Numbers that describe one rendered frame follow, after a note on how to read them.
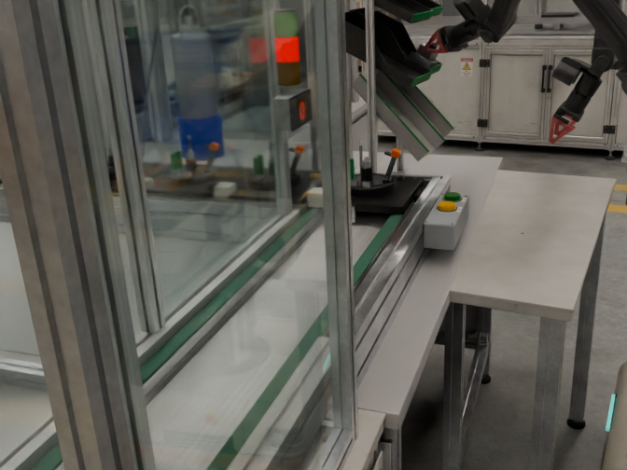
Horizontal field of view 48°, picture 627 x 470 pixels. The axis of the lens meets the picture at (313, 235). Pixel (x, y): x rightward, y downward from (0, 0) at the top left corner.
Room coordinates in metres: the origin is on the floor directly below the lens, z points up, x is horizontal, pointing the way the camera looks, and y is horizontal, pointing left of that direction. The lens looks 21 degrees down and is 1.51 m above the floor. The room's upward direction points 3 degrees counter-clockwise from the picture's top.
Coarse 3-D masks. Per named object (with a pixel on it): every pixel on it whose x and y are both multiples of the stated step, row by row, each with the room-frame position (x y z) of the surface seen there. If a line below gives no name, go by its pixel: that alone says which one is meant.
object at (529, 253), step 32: (512, 192) 1.93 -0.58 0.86; (544, 192) 1.91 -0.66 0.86; (576, 192) 1.90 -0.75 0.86; (608, 192) 1.88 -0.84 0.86; (480, 224) 1.69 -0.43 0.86; (512, 224) 1.68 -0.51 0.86; (544, 224) 1.66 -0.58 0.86; (576, 224) 1.65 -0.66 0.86; (480, 256) 1.48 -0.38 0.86; (512, 256) 1.47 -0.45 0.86; (544, 256) 1.46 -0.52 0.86; (576, 256) 1.45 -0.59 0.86; (480, 288) 1.32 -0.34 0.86; (512, 288) 1.31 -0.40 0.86; (544, 288) 1.30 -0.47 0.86; (576, 288) 1.29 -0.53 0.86
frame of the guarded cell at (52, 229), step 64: (0, 0) 0.36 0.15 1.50; (0, 64) 0.37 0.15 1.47; (0, 128) 0.37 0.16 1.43; (64, 128) 0.38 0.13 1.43; (64, 192) 0.38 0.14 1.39; (64, 256) 0.36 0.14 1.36; (64, 320) 0.36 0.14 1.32; (64, 384) 0.37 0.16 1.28; (64, 448) 0.37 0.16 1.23; (128, 448) 0.39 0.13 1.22
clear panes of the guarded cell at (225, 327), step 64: (64, 0) 0.42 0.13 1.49; (128, 0) 0.47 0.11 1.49; (192, 0) 0.55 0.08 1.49; (256, 0) 0.66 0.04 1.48; (320, 0) 0.82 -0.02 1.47; (64, 64) 0.41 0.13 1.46; (128, 64) 0.47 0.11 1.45; (192, 64) 0.54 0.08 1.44; (256, 64) 0.65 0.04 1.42; (320, 64) 0.81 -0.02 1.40; (128, 128) 0.46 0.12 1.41; (192, 128) 0.53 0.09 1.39; (256, 128) 0.64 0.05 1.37; (320, 128) 0.80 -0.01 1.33; (0, 192) 0.39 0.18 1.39; (128, 192) 0.45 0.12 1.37; (192, 192) 0.52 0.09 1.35; (256, 192) 0.63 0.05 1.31; (320, 192) 0.79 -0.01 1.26; (0, 256) 0.39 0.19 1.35; (128, 256) 0.44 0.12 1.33; (192, 256) 0.51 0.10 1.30; (256, 256) 0.62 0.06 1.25; (320, 256) 0.78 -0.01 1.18; (0, 320) 0.40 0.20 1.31; (128, 320) 0.43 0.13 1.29; (192, 320) 0.50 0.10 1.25; (256, 320) 0.61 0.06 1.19; (320, 320) 0.77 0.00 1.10; (0, 384) 0.40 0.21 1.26; (128, 384) 0.42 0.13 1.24; (192, 384) 0.49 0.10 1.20; (256, 384) 0.59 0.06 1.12; (320, 384) 0.76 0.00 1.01; (0, 448) 0.41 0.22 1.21; (192, 448) 0.48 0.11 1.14; (256, 448) 0.58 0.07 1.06; (320, 448) 0.75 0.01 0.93
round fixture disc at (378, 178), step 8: (360, 176) 1.73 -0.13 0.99; (376, 176) 1.72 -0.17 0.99; (360, 184) 1.67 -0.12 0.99; (376, 184) 1.66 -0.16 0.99; (384, 184) 1.66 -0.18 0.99; (392, 184) 1.66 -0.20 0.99; (352, 192) 1.64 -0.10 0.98; (360, 192) 1.63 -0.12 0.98; (368, 192) 1.62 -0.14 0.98; (376, 192) 1.63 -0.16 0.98; (384, 192) 1.63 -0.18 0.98
